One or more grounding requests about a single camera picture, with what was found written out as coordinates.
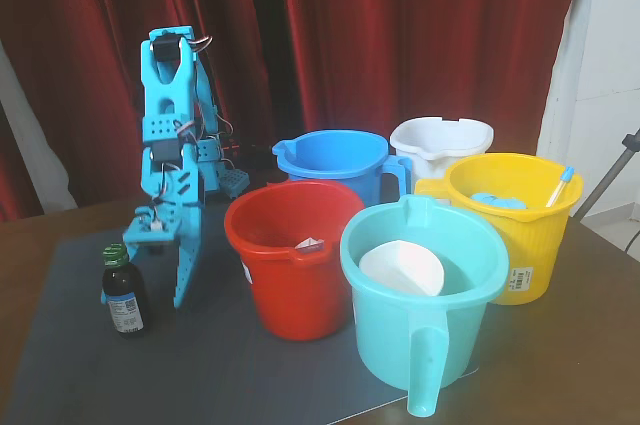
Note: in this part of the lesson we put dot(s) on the wrist camera on blue mount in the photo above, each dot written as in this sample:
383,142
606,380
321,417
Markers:
150,235

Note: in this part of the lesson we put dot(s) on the grey metal tripod stand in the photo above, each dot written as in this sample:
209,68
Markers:
612,170

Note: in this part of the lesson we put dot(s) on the dark medicine bottle green cap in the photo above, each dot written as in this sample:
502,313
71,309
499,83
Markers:
125,305

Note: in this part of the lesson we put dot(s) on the red curtain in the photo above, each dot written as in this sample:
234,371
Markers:
400,20

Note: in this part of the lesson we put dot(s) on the teal plastic jug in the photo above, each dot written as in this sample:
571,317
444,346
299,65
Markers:
390,335

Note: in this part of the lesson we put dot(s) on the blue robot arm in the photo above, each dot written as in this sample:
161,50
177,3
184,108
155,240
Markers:
167,95

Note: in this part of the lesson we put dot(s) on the folded white paper piece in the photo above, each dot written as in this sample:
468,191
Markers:
311,244

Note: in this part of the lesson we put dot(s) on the black electronics box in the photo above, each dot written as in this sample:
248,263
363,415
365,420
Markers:
250,152

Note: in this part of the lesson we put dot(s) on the blue plastic jug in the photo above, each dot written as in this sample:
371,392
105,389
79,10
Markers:
350,185

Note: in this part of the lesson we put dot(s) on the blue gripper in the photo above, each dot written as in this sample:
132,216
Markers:
187,225

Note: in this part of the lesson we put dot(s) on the white cloth drape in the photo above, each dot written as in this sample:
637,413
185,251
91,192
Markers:
37,155

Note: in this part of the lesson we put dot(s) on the crumpled blue glove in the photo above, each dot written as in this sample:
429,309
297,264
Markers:
500,201

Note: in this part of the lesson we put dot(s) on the grey textured table mat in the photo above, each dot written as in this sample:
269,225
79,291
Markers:
200,370

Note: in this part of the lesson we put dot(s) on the white plastic bucket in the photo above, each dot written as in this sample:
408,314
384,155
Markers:
435,145

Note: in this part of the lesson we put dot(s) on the yellow plastic bucket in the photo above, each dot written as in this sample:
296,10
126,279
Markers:
530,245

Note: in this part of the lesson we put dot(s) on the red plastic bucket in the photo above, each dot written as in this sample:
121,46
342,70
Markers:
295,295

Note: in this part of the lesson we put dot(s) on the white paper bowl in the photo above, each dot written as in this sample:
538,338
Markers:
400,267

